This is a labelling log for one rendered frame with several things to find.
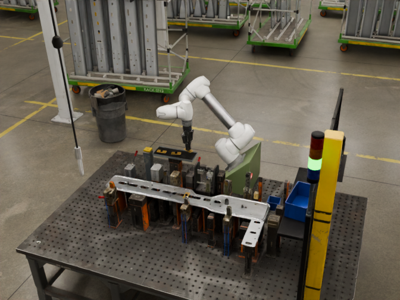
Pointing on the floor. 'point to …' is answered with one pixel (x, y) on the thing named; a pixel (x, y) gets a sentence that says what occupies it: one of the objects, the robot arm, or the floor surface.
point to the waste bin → (109, 111)
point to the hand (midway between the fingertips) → (187, 146)
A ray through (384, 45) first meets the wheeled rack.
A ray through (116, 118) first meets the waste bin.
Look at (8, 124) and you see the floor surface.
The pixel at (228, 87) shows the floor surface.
